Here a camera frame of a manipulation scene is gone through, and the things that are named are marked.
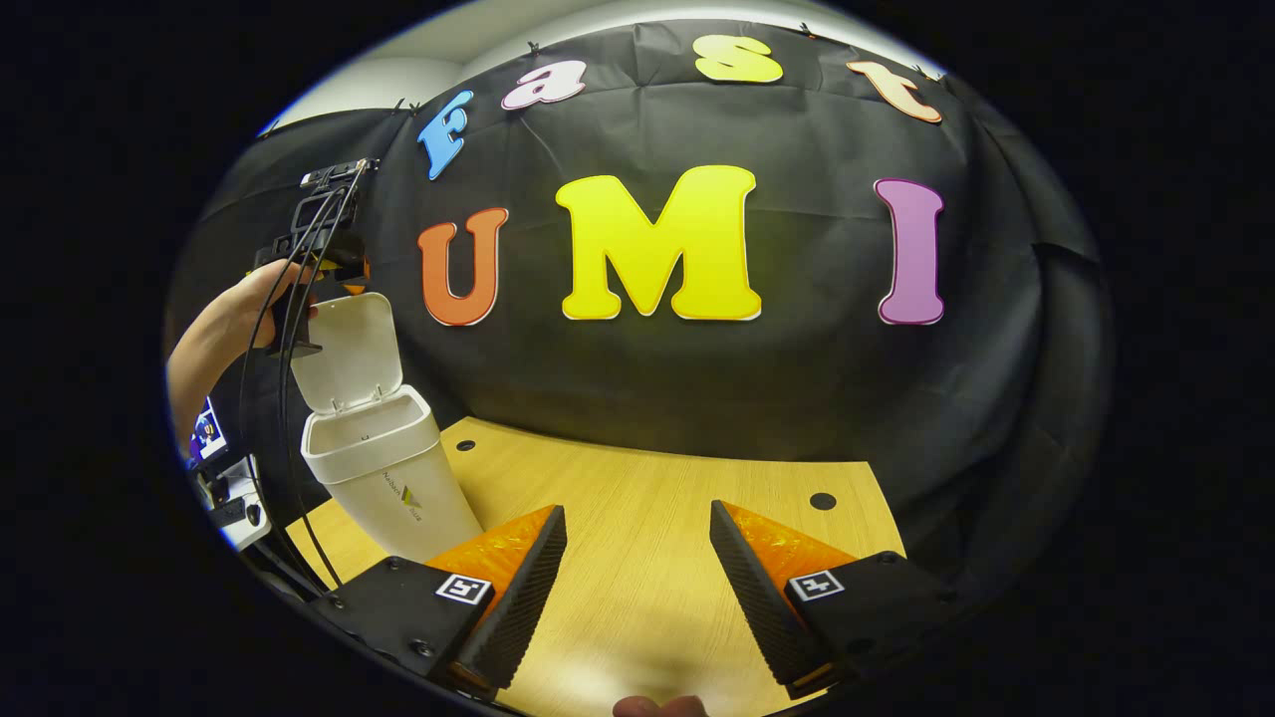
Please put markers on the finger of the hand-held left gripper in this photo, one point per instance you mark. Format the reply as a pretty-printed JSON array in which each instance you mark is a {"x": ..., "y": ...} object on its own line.
[{"x": 357, "y": 277}]

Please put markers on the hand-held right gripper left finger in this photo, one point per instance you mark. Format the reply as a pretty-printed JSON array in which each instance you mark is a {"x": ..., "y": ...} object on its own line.
[{"x": 518, "y": 607}]

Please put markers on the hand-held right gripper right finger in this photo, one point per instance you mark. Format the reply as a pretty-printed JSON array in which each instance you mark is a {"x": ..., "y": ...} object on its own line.
[{"x": 762, "y": 607}]

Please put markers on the white desktop garbage bin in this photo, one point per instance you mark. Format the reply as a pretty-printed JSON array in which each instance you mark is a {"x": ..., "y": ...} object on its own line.
[{"x": 379, "y": 468}]

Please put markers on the wooden desktop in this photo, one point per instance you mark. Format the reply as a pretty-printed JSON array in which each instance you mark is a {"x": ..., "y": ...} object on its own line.
[{"x": 647, "y": 518}]

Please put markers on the black backdrop cloth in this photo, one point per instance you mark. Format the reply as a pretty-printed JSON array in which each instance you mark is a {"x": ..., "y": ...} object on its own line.
[{"x": 697, "y": 388}]

